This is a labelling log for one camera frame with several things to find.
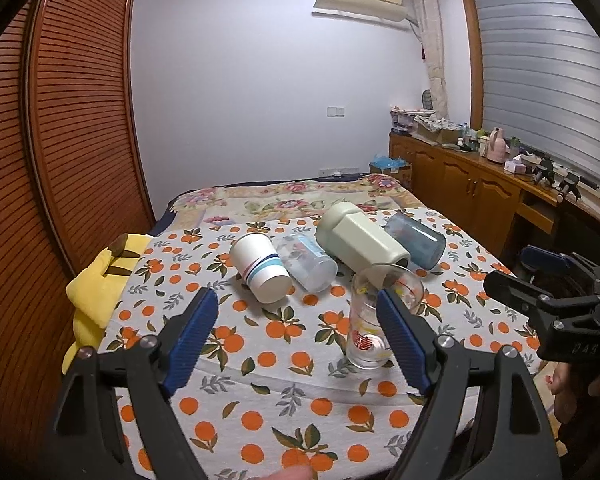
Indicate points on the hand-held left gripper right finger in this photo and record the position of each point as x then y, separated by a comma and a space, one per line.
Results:
402, 345

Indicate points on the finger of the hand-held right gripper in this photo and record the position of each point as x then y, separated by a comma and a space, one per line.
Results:
545, 259
517, 292

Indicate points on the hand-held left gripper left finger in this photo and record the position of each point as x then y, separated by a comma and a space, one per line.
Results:
192, 340

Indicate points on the clear printed glass cup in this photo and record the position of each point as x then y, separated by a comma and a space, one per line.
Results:
365, 325

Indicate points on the white striped paper cup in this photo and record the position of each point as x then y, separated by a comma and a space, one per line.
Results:
260, 270

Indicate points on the blue translucent cup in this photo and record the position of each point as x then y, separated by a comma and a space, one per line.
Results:
417, 240

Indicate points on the pale green faceted cup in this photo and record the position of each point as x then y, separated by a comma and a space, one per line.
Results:
357, 240

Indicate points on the clear printed plastic cup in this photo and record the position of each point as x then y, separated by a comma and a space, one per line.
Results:
307, 265

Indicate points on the person's right hand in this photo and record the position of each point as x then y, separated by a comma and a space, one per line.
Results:
561, 382

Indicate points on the person's left hand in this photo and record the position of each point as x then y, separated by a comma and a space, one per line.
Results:
292, 474

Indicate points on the black clamp tool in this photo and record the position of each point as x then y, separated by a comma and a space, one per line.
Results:
571, 185
545, 167

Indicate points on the orange fruit print cloth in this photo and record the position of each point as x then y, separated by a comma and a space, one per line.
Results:
280, 330

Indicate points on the tissue box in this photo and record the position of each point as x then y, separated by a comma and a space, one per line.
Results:
516, 165

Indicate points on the wooden sideboard cabinet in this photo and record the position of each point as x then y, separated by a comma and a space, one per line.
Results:
470, 185

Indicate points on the yellow plush toy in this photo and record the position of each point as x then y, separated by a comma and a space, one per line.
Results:
92, 305

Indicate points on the pink thermos jug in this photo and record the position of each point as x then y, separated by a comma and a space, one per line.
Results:
497, 145

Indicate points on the floral blanket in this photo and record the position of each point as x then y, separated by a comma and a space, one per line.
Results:
280, 200

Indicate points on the cardboard box of clutter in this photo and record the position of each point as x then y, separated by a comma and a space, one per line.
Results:
437, 130

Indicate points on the blue plastic bag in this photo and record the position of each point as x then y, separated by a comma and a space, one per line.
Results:
389, 163

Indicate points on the grey window blind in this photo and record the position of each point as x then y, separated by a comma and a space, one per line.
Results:
545, 75

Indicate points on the small grey fan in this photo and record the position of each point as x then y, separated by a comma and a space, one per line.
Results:
428, 99

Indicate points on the wooden louvred wardrobe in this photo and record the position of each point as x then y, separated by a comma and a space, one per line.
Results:
65, 135

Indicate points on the patterned curtain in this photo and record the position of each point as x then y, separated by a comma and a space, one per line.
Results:
432, 45

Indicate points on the white wall switch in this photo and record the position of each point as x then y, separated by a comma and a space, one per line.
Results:
335, 111

